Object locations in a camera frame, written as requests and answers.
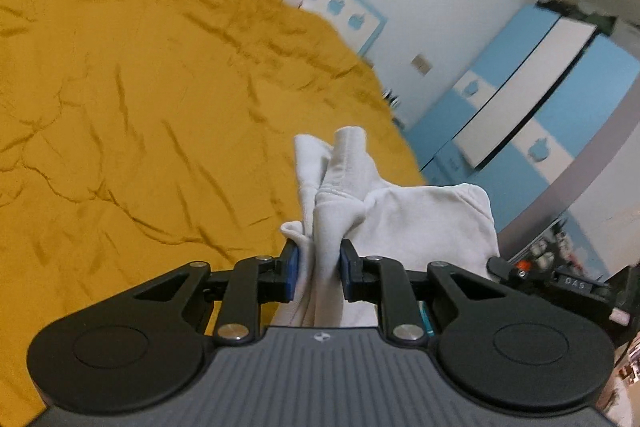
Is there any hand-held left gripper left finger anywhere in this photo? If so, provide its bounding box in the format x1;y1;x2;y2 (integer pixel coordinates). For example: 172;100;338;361
134;239;301;345

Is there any yellow bed sheet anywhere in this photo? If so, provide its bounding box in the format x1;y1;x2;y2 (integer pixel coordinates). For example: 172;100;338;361
0;0;426;418

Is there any blue and white wardrobe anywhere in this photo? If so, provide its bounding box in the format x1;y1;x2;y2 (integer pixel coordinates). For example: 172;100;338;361
405;2;640;278

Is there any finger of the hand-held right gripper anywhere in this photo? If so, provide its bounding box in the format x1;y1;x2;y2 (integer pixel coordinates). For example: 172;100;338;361
488;256;532;282

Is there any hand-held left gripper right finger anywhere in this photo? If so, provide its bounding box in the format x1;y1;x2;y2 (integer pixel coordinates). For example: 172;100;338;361
339;239;507;348

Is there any shelf with small figurines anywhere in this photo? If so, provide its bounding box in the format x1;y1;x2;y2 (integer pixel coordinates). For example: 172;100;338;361
510;212;576;269

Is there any white garment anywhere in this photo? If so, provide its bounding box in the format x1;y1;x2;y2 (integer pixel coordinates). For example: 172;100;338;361
270;125;501;328

